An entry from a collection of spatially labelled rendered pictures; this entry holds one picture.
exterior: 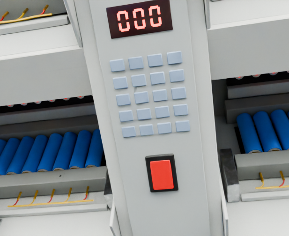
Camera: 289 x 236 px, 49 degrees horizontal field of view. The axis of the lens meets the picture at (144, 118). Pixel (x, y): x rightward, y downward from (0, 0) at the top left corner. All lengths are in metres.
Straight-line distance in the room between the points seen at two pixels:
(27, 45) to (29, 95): 0.04
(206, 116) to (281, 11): 0.09
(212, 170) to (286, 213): 0.10
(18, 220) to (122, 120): 0.19
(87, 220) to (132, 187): 0.10
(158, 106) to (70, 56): 0.08
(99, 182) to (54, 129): 0.12
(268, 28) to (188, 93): 0.07
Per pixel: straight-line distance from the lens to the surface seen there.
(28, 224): 0.39
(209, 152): 0.27
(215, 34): 0.25
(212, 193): 0.29
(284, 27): 0.26
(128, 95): 0.25
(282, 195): 0.35
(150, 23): 0.24
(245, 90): 0.43
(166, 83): 0.25
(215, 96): 0.46
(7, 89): 0.30
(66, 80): 0.28
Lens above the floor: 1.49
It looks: 17 degrees down
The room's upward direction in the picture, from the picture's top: 9 degrees counter-clockwise
